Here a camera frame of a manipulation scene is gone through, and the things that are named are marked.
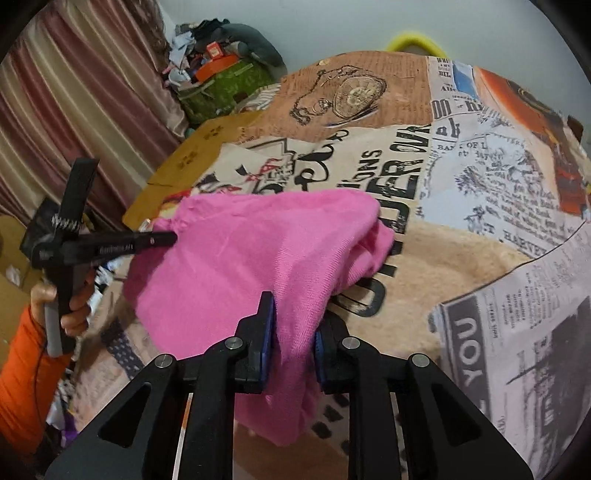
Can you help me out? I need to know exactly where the grey cloth bundle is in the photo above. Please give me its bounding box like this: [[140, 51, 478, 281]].
[[222, 23, 287, 68]]

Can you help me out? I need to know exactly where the green patterned bag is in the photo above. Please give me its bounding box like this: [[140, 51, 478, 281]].
[[178, 60, 278, 127]]

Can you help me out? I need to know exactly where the printed blanket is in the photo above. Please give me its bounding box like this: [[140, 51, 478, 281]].
[[69, 48, 591, 480]]

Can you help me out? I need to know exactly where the orange box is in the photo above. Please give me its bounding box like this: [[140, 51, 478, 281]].
[[194, 53, 242, 83]]

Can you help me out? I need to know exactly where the pink button shirt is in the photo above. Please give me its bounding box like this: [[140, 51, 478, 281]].
[[124, 188, 396, 448]]

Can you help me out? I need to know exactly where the person's left hand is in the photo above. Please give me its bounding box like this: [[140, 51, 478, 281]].
[[29, 271, 96, 341]]

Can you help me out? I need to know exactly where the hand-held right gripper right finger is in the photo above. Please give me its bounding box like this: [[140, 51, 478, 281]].
[[314, 318, 534, 480]]

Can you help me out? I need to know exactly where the yellow hoop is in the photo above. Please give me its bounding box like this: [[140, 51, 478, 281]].
[[385, 30, 446, 56]]

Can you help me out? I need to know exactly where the pink striped curtain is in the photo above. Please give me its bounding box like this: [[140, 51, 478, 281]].
[[0, 0, 191, 232]]

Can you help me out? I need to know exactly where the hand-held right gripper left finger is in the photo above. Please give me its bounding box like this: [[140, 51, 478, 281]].
[[44, 291, 278, 480]]

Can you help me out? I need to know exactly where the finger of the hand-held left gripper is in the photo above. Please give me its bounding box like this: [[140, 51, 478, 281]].
[[88, 231, 179, 254]]

